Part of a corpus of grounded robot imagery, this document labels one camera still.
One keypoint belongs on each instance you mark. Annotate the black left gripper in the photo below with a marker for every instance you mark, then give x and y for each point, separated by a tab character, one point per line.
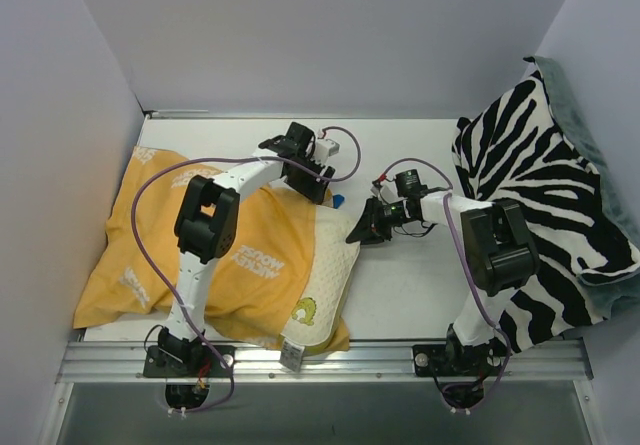
308	183

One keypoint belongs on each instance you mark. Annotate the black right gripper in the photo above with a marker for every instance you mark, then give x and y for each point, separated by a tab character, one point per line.
375	220

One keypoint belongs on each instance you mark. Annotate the cream quilted pillow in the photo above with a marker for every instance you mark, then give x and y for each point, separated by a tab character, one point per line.
315	325

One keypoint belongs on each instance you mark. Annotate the yellow pillowcase with blue lining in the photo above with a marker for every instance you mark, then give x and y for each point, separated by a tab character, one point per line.
254	252

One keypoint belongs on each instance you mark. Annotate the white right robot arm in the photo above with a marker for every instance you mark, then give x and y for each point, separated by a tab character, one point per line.
493	242

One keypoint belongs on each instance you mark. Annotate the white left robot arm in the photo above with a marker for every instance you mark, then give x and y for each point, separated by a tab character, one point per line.
207	223

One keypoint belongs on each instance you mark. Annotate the zebra striped blanket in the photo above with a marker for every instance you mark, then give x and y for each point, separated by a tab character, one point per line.
589	258

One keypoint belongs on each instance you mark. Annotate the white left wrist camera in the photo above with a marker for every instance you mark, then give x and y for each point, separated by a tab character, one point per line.
323	148

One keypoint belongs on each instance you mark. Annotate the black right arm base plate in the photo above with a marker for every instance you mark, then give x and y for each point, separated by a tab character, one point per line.
439	360

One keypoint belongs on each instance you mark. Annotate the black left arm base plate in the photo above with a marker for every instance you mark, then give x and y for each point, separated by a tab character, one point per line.
159	364

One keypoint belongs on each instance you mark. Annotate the aluminium front rail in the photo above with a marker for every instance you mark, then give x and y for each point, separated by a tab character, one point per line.
365	362

